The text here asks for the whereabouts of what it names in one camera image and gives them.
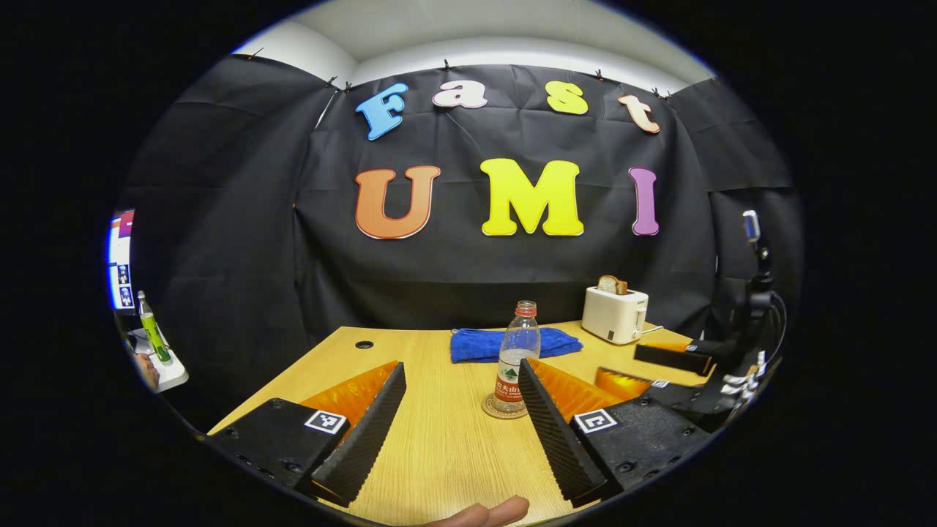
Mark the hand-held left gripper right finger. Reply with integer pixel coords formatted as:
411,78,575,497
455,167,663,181
518,358,714,510

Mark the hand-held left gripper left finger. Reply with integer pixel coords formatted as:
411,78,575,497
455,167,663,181
207,361,408,508

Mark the round cork coaster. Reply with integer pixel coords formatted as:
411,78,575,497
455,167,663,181
481,393,529,421

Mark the clear plastic water bottle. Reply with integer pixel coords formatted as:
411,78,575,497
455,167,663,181
493,300,542,413

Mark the green drink bottle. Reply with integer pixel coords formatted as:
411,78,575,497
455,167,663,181
136,290,172,364

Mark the white toaster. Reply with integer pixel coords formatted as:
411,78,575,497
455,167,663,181
581,285,651,345

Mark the blue folded towel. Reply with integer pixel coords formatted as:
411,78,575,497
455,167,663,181
449,326,585,365

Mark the black backdrop cloth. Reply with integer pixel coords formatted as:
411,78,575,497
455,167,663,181
121,55,806,433

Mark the small white side table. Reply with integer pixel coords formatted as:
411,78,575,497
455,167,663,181
128,329,190,393

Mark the computer monitor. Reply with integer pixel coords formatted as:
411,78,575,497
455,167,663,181
107,210,137,310

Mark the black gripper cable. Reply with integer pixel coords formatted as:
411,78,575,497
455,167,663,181
767,291,790,370

